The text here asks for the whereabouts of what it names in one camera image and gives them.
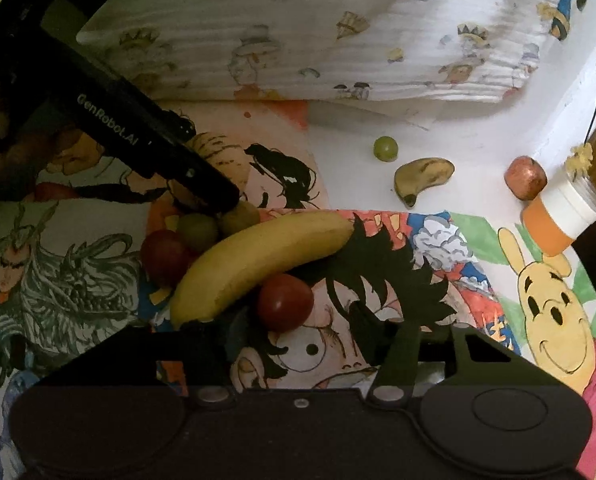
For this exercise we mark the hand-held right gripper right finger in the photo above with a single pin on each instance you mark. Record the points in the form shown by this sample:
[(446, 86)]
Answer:
[(366, 329)]

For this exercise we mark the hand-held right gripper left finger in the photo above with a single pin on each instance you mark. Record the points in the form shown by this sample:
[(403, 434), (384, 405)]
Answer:
[(235, 332)]

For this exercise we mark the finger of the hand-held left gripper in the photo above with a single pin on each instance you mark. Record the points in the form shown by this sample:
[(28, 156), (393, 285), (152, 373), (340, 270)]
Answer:
[(203, 175)]

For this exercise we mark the large yellow banana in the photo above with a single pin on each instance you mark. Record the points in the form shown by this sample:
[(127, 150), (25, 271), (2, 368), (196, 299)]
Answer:
[(258, 255)]

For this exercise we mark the small brown-spotted banana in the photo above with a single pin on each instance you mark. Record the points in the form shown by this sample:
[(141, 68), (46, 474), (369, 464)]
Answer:
[(422, 175)]

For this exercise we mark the green grape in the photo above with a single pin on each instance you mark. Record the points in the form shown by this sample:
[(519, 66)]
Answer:
[(385, 149)]

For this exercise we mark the striped pepino melon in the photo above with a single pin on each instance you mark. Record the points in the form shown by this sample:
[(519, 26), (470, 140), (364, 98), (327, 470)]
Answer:
[(223, 152)]

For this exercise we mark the two olive green grapes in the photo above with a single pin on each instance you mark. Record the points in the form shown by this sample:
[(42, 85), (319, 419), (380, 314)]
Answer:
[(198, 232)]

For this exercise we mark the red tomato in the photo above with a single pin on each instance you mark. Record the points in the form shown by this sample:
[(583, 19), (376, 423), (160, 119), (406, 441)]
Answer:
[(285, 302), (165, 257)]

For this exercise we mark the round green plum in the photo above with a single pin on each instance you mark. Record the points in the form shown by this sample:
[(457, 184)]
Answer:
[(243, 217)]

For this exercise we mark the cartoon printed table mat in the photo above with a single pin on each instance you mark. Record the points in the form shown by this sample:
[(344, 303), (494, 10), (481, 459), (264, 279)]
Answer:
[(427, 260)]

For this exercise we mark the white cartoon printed blanket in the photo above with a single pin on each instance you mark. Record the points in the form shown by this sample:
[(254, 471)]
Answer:
[(328, 35)]

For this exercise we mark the orange jar with white band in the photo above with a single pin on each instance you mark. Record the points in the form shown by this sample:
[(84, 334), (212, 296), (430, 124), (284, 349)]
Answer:
[(552, 220)]

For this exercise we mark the small red apple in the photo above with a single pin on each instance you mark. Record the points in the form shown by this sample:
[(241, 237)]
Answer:
[(525, 177)]

